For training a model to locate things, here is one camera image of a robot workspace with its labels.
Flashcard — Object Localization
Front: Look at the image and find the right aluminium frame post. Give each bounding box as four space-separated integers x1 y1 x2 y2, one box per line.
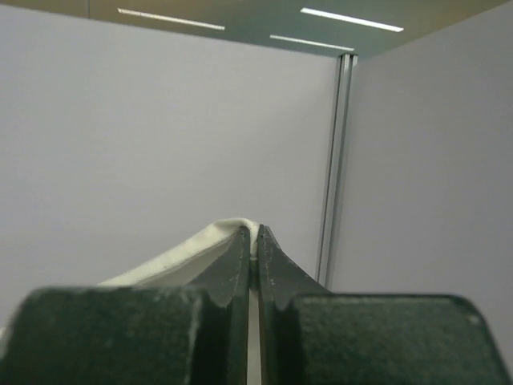
316 54 358 290

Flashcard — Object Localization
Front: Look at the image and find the cream white t shirt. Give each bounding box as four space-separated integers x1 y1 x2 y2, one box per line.
0 217 264 385

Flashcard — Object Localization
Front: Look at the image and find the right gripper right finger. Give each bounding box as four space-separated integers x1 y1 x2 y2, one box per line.
256 226 509 384

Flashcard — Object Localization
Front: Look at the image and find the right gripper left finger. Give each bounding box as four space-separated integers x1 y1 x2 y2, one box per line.
0 227 252 385

